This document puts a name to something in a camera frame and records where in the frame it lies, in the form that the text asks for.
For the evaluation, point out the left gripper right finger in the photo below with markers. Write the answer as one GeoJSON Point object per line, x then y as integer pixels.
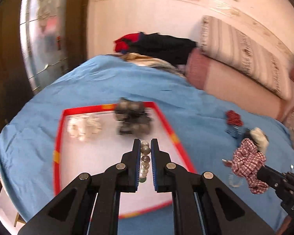
{"type": "Point", "coordinates": [202, 203]}

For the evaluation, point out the red plaid scrunchie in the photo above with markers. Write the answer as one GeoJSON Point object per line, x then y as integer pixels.
{"type": "Point", "coordinates": [247, 161]}

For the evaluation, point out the black and red clothes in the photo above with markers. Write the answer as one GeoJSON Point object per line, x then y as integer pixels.
{"type": "Point", "coordinates": [168, 48]}

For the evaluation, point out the blue towel blanket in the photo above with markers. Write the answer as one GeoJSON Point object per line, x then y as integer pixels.
{"type": "Point", "coordinates": [199, 139]}

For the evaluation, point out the red jewelry box tray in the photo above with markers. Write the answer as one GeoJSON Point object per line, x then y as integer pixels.
{"type": "Point", "coordinates": [73, 157]}

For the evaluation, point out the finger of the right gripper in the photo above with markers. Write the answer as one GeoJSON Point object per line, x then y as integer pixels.
{"type": "Point", "coordinates": [271, 177]}

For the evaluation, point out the blue striped strap watch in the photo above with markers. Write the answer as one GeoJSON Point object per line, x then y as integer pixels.
{"type": "Point", "coordinates": [237, 132]}

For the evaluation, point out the cream dotted scrunchie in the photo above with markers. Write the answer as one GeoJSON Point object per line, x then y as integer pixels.
{"type": "Point", "coordinates": [260, 139]}

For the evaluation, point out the red dotted hair bow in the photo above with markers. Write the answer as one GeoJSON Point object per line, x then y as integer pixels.
{"type": "Point", "coordinates": [234, 118]}

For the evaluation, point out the gold patterned scarf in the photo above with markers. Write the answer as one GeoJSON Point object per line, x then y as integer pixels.
{"type": "Point", "coordinates": [147, 61]}

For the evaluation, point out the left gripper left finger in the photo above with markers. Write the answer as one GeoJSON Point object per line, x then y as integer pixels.
{"type": "Point", "coordinates": [89, 204]}

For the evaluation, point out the wooden glass door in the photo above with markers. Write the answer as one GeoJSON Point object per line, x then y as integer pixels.
{"type": "Point", "coordinates": [40, 41]}

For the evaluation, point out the dark grey sheer scrunchie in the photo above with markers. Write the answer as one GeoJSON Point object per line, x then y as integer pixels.
{"type": "Point", "coordinates": [132, 117]}

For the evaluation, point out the pink quilted bolster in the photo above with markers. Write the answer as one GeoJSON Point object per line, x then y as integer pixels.
{"type": "Point", "coordinates": [228, 84]}

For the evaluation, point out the white black-dotted scrunchie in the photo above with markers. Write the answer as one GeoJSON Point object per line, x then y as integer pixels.
{"type": "Point", "coordinates": [83, 127]}

